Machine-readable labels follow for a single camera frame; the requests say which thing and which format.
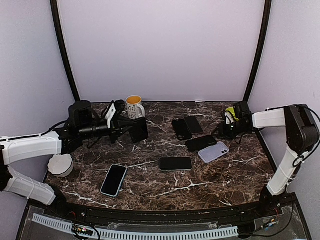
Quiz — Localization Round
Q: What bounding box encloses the black front rail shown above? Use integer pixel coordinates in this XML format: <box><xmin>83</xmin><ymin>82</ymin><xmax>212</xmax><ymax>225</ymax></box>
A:
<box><xmin>44</xmin><ymin>202</ymin><xmax>283</xmax><ymax>226</ymax></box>

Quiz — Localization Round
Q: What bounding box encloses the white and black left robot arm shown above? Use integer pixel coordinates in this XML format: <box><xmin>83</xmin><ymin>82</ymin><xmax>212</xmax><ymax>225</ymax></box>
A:
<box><xmin>0</xmin><ymin>100</ymin><xmax>142</xmax><ymax>218</ymax></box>

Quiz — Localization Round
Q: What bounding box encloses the white slotted cable duct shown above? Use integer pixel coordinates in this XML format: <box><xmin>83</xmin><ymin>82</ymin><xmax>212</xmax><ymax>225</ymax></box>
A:
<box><xmin>31</xmin><ymin>213</ymin><xmax>239</xmax><ymax>240</ymax></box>

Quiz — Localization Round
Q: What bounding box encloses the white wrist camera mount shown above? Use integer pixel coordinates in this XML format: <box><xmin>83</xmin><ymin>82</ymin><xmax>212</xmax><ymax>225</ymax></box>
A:
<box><xmin>104</xmin><ymin>99</ymin><xmax>126</xmax><ymax>129</ymax></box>
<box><xmin>224</xmin><ymin>110</ymin><xmax>237</xmax><ymax>125</ymax></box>

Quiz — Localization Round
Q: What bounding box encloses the silver phone with dark screen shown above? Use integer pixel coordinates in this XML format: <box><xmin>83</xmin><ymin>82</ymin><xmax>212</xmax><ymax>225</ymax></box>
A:
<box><xmin>158</xmin><ymin>157</ymin><xmax>193</xmax><ymax>171</ymax></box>

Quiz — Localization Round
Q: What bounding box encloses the green bowl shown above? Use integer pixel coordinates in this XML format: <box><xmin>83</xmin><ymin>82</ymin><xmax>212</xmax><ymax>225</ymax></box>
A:
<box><xmin>225</xmin><ymin>107</ymin><xmax>236</xmax><ymax>119</ymax></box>

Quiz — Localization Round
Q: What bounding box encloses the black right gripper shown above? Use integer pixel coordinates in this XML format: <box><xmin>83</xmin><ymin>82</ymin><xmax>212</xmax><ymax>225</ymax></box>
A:
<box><xmin>212</xmin><ymin>120</ymin><xmax>249</xmax><ymax>141</ymax></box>

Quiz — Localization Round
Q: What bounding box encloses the purple phone with dark screen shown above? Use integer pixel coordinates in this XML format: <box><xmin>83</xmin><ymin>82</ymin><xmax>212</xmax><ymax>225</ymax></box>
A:
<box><xmin>184</xmin><ymin>116</ymin><xmax>204</xmax><ymax>135</ymax></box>

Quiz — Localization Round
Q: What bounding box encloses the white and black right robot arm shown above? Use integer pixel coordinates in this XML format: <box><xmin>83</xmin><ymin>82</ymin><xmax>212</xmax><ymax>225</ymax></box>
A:
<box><xmin>212</xmin><ymin>101</ymin><xmax>320</xmax><ymax>197</ymax></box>

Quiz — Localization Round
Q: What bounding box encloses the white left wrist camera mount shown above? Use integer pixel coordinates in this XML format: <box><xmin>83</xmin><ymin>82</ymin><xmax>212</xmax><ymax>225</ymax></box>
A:
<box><xmin>104</xmin><ymin>99</ymin><xmax>126</xmax><ymax>129</ymax></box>

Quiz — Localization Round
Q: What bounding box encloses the black frame post left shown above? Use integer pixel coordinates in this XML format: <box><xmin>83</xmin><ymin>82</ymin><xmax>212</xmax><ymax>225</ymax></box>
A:
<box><xmin>50</xmin><ymin>0</ymin><xmax>81</xmax><ymax>102</ymax></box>

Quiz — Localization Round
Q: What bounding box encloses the white patterned mug yellow inside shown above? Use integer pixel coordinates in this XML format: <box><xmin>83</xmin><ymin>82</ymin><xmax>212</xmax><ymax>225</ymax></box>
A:
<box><xmin>125</xmin><ymin>95</ymin><xmax>146</xmax><ymax>120</ymax></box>

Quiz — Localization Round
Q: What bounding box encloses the black phone from ring case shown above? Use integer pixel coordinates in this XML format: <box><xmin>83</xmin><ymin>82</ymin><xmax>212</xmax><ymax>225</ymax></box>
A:
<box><xmin>185</xmin><ymin>135</ymin><xmax>217</xmax><ymax>152</ymax></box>

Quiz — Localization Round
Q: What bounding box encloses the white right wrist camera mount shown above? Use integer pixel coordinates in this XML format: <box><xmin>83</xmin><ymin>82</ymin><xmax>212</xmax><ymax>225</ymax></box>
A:
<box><xmin>224</xmin><ymin>110</ymin><xmax>237</xmax><ymax>125</ymax></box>

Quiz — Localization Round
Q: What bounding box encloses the black frame post right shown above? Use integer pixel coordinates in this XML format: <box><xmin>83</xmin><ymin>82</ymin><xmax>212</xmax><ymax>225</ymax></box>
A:
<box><xmin>242</xmin><ymin>0</ymin><xmax>272</xmax><ymax>102</ymax></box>

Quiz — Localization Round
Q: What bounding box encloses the black frame post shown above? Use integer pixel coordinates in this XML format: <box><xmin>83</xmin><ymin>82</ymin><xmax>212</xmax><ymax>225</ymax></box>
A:
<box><xmin>242</xmin><ymin>0</ymin><xmax>272</xmax><ymax>102</ymax></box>
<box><xmin>50</xmin><ymin>0</ymin><xmax>81</xmax><ymax>102</ymax></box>

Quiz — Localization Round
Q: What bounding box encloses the phone in blue case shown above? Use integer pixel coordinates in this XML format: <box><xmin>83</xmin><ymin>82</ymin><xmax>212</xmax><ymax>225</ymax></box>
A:
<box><xmin>100</xmin><ymin>164</ymin><xmax>127</xmax><ymax>197</ymax></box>

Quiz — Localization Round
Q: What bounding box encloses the white fluted bowl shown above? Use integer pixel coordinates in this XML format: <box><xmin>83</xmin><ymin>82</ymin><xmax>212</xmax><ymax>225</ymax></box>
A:
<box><xmin>47</xmin><ymin>154</ymin><xmax>74</xmax><ymax>178</ymax></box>

